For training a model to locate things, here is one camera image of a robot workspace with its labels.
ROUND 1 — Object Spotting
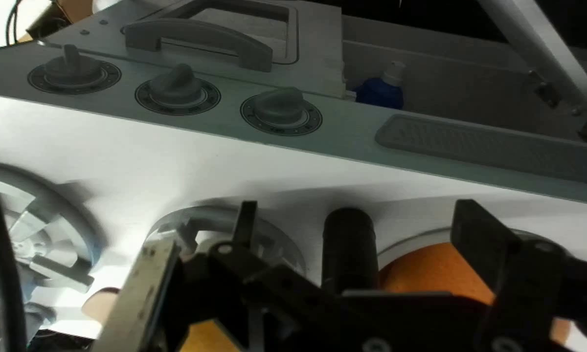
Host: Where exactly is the white cabinet door grey handle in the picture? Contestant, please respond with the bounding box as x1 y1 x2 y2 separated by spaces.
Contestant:
475 0 587 149

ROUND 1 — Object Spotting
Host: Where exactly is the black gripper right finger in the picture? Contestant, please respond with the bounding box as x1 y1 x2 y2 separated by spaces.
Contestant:
449 198 587 352

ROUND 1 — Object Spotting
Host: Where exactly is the silver metal bracket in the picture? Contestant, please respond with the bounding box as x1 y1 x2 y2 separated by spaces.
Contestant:
87 235 179 352

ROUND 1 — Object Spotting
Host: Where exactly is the black bottle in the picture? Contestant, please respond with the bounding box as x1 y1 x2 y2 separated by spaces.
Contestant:
318 206 379 298

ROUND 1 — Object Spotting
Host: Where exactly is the tan bowl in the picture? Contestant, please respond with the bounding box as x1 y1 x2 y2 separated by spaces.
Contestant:
79 286 122 327

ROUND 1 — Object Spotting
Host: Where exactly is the grey toy stove burner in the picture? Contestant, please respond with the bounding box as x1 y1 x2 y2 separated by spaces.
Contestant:
0 163 105 329
150 206 306 276

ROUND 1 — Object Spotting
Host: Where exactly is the blue bottle white cap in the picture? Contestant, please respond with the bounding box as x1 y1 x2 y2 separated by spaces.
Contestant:
353 59 406 112

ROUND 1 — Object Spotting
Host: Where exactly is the white toy kitchen body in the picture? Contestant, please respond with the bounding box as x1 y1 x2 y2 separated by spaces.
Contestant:
0 0 587 352

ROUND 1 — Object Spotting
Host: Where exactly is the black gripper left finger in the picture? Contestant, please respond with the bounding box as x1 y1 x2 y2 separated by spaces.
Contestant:
162 200 347 352

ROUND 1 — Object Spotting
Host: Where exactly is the orange juice pitcher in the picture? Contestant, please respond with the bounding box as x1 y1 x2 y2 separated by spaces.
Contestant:
377 241 572 345

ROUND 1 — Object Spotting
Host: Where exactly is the grey stove knob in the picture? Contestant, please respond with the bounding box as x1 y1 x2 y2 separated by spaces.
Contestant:
25 43 122 96
132 63 222 118
238 86 324 137

